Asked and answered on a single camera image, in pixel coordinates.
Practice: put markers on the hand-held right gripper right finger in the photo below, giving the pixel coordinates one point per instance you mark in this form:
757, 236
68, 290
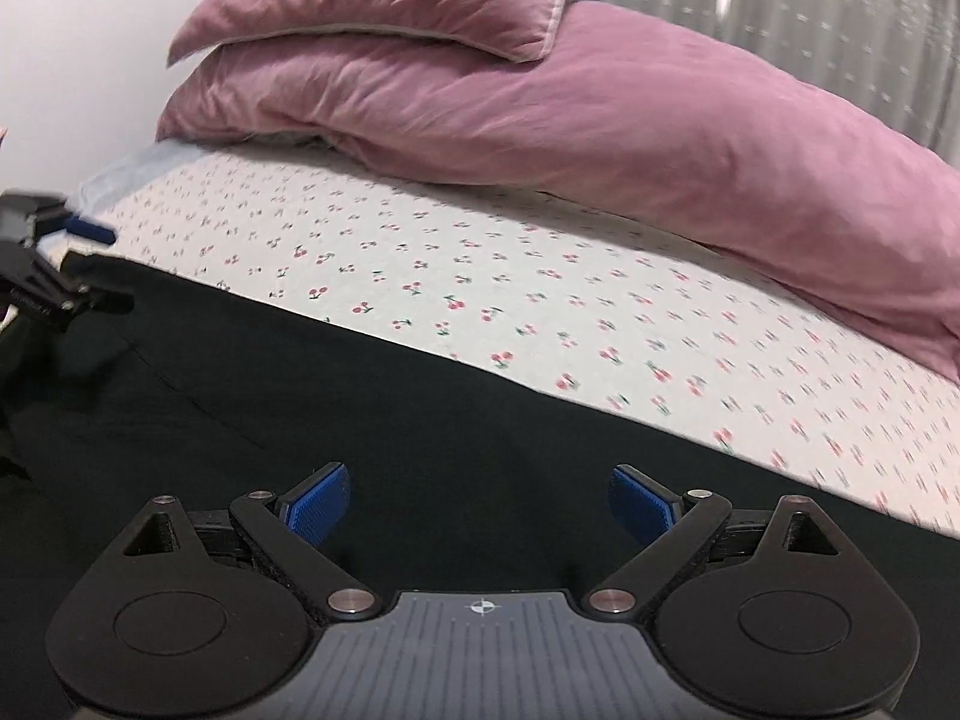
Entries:
636, 508

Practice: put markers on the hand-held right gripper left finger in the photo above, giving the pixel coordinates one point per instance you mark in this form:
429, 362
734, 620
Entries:
324, 504

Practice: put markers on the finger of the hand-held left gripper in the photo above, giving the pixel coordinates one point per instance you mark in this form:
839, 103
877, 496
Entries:
88, 228
52, 291

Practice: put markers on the black pants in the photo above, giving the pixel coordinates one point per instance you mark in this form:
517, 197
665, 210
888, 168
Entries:
420, 420

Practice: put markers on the light blue cloth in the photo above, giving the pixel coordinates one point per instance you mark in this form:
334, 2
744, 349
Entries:
131, 169

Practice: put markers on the cherry print bed sheet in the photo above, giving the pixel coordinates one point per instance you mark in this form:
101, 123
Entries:
465, 277

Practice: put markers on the large pink pillow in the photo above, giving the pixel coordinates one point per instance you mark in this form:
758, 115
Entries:
615, 135

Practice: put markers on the grey curtain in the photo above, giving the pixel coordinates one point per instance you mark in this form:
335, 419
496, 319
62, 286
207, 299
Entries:
787, 22

